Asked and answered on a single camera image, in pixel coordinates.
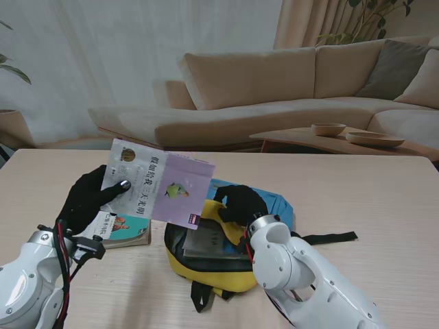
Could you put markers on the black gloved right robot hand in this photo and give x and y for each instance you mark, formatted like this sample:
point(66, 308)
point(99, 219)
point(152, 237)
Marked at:
point(243, 205)

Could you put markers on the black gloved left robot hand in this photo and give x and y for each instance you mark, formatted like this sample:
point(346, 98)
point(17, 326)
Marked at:
point(84, 202)

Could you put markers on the blue and white duck book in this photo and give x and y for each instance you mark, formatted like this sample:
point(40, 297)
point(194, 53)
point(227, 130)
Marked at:
point(209, 240)

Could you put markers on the teal and white book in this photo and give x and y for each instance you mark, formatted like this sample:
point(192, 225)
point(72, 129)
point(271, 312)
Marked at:
point(127, 229)

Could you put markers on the blue and yellow school bag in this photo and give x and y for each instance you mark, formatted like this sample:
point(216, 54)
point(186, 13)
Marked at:
point(223, 267)

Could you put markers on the purple and white bird book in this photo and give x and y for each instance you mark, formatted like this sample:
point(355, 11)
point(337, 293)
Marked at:
point(157, 185)

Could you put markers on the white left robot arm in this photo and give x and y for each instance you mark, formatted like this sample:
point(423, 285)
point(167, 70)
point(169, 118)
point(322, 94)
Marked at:
point(27, 281)

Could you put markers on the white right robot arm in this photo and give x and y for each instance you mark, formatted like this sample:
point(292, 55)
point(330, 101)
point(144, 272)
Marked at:
point(302, 277)

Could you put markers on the wooden coffee table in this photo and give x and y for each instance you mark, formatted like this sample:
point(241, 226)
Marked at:
point(302, 137)

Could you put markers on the black stand leg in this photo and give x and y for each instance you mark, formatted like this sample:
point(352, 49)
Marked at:
point(3, 152)

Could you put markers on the light wooden planter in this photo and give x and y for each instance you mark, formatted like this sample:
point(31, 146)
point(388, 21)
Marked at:
point(13, 128)

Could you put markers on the small wooden bowl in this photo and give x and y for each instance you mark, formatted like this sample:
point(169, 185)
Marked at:
point(327, 129)

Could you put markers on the beige sofa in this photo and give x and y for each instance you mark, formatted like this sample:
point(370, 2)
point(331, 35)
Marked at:
point(240, 79)

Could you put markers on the variegated leaf plant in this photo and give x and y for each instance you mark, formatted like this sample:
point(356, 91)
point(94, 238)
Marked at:
point(17, 72)

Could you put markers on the wide shallow wooden bowl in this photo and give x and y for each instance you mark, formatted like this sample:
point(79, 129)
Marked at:
point(374, 140)

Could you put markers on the white sheer curtain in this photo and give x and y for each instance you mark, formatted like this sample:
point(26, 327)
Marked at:
point(103, 51)

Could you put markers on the beige curtain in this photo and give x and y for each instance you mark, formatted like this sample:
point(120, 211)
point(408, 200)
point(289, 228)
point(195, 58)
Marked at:
point(302, 24)

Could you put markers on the tall green leafy plant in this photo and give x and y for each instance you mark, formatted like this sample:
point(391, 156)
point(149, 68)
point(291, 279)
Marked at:
point(337, 37)

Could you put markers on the grey cushion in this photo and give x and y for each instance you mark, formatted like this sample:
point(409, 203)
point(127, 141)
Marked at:
point(391, 68)

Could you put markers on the beige cushion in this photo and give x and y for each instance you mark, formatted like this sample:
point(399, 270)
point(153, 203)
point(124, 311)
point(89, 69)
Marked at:
point(425, 85)

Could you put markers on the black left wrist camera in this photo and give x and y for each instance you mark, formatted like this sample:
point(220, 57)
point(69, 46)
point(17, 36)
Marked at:
point(89, 246)

